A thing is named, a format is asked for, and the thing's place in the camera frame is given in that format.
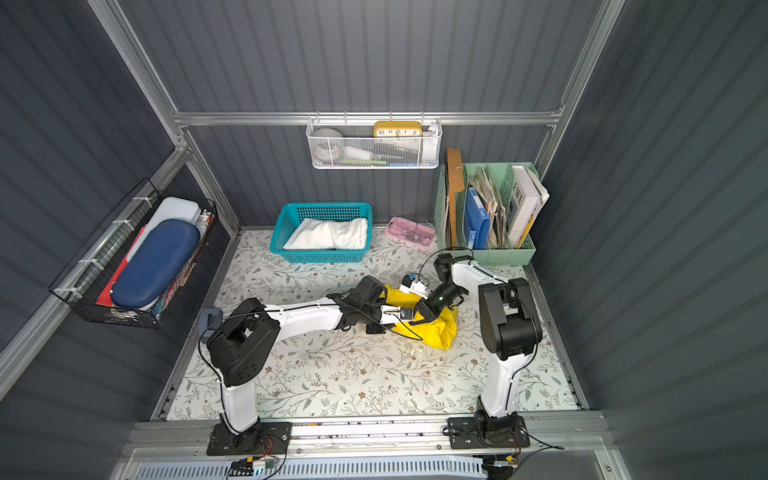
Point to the white flat box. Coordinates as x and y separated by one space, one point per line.
170 208

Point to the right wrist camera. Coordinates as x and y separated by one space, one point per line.
412 284

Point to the teal plastic basket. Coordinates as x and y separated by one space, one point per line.
293 214

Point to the brown board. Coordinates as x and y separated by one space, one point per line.
455 186

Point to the white book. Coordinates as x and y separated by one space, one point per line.
529 196

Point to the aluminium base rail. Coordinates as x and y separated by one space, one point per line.
370 437

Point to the red folder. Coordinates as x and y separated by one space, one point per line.
105 297

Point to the white shorts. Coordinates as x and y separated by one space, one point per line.
313 234

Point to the black wire side basket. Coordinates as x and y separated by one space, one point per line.
80 285

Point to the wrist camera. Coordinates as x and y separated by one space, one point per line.
394 314
412 284

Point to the tape roll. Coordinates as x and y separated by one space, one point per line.
326 145

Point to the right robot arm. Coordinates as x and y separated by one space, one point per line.
511 332

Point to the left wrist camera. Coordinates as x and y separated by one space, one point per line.
394 314

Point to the yellow clock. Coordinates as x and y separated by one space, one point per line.
398 129

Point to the blue oval case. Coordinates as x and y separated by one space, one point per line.
159 259

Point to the blue folder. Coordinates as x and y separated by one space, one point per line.
476 221

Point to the yellow garment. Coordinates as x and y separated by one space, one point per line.
439 333

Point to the white wire wall basket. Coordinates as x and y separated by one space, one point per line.
363 151

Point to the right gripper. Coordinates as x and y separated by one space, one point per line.
432 306

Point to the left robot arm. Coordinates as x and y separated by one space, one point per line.
241 345

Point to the green file organizer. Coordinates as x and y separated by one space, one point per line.
496 252

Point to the pink plastic box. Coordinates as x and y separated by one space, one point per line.
411 233

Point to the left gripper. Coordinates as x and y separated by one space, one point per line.
380 303

